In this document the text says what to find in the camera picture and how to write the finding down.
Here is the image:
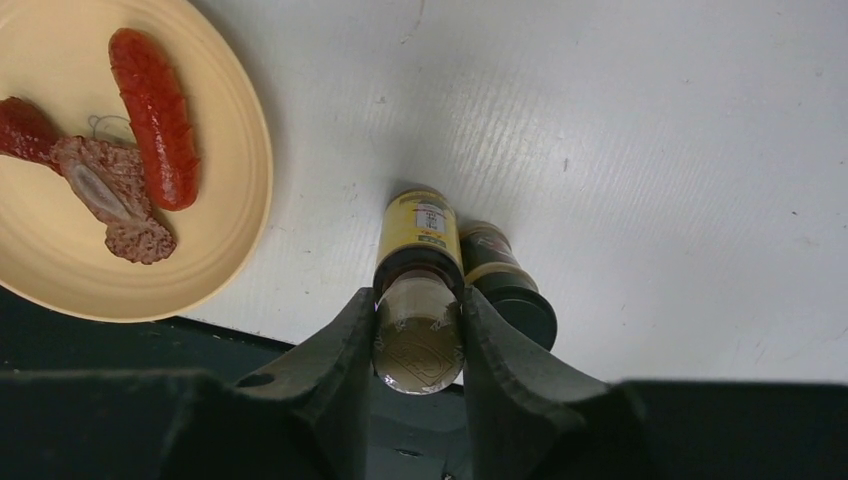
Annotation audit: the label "yellow plate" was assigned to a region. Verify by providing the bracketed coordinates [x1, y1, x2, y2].
[1, 1, 273, 322]

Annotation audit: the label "small red sausage piece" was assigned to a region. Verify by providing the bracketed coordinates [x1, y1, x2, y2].
[1, 97, 63, 175]

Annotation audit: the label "brown meat piece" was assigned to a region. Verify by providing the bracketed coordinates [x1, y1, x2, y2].
[50, 136, 177, 265]

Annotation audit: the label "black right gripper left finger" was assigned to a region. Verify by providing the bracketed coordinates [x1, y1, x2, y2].
[1, 288, 374, 479]

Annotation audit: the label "dark spice jar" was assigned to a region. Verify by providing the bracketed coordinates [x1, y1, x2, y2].
[459, 221, 558, 351]

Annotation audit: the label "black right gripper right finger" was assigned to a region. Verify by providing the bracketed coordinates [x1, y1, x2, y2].
[463, 287, 847, 479]

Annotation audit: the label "small yellow label bottle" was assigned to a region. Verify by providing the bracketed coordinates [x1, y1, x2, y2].
[372, 187, 465, 396]

